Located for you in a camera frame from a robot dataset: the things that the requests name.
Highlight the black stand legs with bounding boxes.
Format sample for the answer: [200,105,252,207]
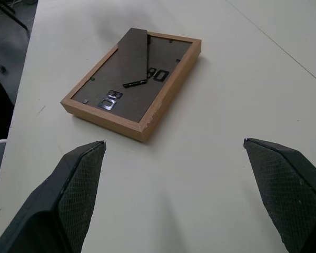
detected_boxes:
[0,0,31,31]

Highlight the wooden picture frame face down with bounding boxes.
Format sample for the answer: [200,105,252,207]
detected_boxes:
[60,27,202,144]

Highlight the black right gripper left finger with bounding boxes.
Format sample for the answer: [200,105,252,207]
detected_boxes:
[0,140,106,253]

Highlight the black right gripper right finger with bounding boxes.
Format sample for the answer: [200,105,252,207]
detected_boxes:
[243,137,316,253]

